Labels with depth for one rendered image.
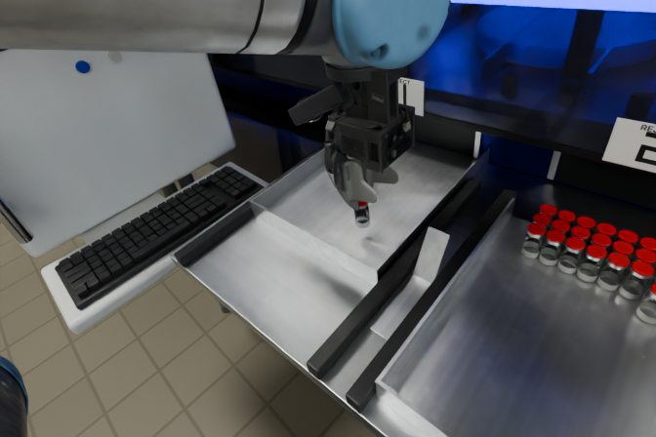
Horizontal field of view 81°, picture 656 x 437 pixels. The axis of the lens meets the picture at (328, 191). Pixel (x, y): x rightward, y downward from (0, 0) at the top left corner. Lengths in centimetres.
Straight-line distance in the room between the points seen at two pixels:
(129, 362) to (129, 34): 164
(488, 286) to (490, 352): 9
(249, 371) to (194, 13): 143
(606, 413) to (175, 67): 88
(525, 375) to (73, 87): 83
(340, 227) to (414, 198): 14
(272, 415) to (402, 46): 134
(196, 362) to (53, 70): 113
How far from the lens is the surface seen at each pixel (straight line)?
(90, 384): 181
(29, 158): 88
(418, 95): 66
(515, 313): 53
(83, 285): 80
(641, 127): 57
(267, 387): 150
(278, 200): 70
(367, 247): 58
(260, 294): 56
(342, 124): 44
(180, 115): 95
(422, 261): 54
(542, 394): 49
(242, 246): 63
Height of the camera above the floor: 130
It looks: 38 degrees down
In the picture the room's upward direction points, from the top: 10 degrees counter-clockwise
